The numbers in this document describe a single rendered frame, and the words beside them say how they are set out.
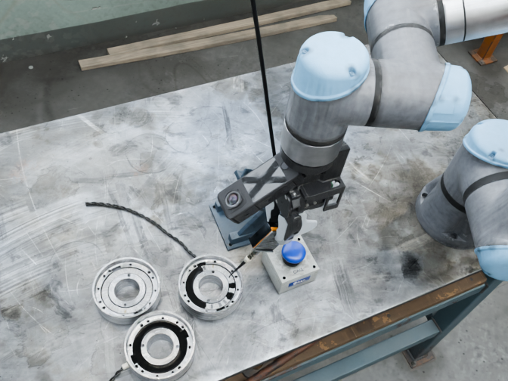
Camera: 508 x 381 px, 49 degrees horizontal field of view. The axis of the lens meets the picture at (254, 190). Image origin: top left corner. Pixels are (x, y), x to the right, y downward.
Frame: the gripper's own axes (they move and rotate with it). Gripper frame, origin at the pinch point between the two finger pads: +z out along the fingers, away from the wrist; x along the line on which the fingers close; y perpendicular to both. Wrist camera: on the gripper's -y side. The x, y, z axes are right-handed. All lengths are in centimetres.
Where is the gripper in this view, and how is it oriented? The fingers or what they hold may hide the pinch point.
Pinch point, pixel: (274, 232)
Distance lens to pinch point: 85.5
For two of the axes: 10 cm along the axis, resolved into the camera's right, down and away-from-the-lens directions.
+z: -0.9, 5.8, 8.1
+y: 9.2, -2.5, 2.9
